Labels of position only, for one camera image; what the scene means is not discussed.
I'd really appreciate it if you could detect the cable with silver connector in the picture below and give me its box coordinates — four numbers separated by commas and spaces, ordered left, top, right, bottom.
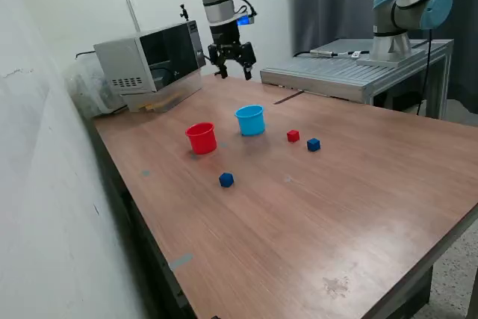
293, 49, 370, 59

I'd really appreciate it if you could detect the long grey tape strip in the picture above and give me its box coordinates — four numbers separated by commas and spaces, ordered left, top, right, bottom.
168, 253, 195, 271

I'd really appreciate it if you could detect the blue plastic bin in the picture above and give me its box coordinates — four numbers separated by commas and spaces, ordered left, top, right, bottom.
235, 104, 267, 137

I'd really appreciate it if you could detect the clear plastic bag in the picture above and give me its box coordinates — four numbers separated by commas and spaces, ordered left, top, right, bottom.
65, 55, 126, 118

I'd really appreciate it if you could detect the light wooden stick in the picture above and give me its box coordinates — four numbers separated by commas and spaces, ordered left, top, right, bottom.
139, 90, 184, 112

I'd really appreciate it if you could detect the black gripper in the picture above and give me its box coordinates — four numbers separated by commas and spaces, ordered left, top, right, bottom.
207, 22, 258, 81

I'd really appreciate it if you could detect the red plastic bin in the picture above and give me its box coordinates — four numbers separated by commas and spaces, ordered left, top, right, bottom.
184, 122, 218, 155

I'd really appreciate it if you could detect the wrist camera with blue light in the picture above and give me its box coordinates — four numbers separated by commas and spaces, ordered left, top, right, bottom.
234, 4, 259, 29

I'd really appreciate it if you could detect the silver microwave oven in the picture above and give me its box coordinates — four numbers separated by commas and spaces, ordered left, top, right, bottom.
93, 19, 207, 94

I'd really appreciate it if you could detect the flat metal strip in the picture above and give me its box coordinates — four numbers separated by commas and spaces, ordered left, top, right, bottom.
273, 90, 304, 105

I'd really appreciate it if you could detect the grey metal robot stand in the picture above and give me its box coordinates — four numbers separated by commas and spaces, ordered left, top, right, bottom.
260, 37, 455, 120

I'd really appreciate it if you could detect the thin white rod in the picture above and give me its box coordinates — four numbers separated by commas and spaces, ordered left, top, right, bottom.
125, 0, 142, 34

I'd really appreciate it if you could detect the dark grey curtain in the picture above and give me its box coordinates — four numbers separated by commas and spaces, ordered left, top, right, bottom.
291, 0, 478, 114

